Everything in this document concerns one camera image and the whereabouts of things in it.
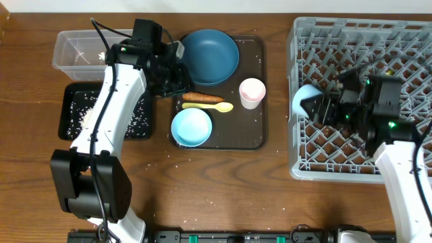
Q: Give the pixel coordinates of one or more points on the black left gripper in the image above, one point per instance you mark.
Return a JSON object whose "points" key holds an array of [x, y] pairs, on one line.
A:
{"points": [[184, 82]]}

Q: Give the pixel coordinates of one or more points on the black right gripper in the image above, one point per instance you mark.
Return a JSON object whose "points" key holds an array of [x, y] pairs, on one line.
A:
{"points": [[326, 106]]}

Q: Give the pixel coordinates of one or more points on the light blue plastic cup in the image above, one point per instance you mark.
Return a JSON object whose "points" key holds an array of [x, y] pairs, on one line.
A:
{"points": [[305, 92]]}

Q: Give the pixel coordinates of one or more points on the light blue bowl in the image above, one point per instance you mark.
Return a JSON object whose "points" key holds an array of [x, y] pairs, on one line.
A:
{"points": [[191, 127]]}

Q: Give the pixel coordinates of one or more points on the white tissue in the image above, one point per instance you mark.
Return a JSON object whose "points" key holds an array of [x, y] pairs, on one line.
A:
{"points": [[101, 56]]}

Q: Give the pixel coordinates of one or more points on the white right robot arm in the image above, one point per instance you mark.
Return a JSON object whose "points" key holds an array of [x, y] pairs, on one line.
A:
{"points": [[372, 110]]}

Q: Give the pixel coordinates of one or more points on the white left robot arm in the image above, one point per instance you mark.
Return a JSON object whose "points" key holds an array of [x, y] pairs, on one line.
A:
{"points": [[89, 178]]}

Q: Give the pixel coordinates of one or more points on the grey dishwasher rack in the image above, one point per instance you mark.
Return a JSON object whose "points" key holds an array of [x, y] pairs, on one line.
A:
{"points": [[318, 50]]}

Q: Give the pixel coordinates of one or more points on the clear plastic waste bin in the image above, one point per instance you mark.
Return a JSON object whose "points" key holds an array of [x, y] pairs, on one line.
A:
{"points": [[76, 54]]}

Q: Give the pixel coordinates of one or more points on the black food waste tray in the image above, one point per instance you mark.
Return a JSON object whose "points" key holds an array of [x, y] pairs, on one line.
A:
{"points": [[80, 96]]}

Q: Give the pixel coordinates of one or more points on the orange carrot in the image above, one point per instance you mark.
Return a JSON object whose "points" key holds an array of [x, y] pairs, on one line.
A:
{"points": [[200, 97]]}

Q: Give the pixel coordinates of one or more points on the dark blue plate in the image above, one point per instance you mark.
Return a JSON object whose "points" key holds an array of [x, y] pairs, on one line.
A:
{"points": [[211, 56]]}

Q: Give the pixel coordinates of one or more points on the yellow plastic spoon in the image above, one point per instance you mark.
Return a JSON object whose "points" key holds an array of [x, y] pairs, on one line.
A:
{"points": [[222, 107]]}

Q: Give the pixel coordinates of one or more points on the pink plastic cup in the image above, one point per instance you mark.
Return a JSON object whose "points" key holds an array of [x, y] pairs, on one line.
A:
{"points": [[252, 91]]}

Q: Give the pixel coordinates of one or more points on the dark brown serving tray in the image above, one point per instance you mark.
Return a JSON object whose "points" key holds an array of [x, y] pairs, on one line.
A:
{"points": [[239, 129]]}

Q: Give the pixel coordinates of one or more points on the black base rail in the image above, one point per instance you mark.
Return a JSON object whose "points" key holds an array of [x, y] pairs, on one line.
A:
{"points": [[298, 234]]}

